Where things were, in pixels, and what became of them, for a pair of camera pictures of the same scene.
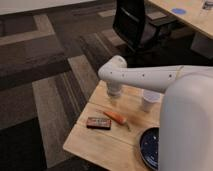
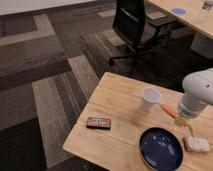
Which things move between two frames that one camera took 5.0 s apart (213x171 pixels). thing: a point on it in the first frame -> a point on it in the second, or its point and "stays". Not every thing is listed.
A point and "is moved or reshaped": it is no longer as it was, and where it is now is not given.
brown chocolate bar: x=98 y=123 stays
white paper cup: x=152 y=100 stays
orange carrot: x=116 y=117 is moved or reshaped
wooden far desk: x=192 y=12 stays
